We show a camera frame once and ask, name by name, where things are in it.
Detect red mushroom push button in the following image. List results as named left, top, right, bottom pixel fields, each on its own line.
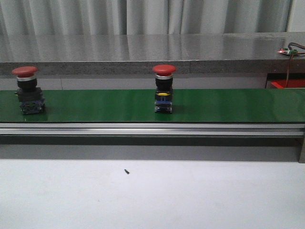
left=152, top=64, right=176, bottom=113
left=12, top=66, right=45, bottom=115

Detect green conveyor belt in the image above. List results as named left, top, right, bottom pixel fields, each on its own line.
left=0, top=89, right=305, bottom=123

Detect grey stone counter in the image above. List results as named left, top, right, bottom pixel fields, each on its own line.
left=0, top=32, right=305, bottom=75

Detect red plastic bin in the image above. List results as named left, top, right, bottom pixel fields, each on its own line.
left=268, top=79, right=305, bottom=89

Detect small green circuit board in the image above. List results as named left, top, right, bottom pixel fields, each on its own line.
left=278, top=48, right=298, bottom=56

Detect grey conveyor support leg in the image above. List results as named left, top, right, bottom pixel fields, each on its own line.
left=297, top=128, right=305, bottom=163

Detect grey curtain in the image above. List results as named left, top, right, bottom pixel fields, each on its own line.
left=0, top=0, right=292, bottom=35

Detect aluminium conveyor side rail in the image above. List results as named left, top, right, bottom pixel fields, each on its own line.
left=0, top=123, right=305, bottom=137

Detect red and black wires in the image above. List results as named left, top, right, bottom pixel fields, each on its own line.
left=285, top=42, right=305, bottom=89

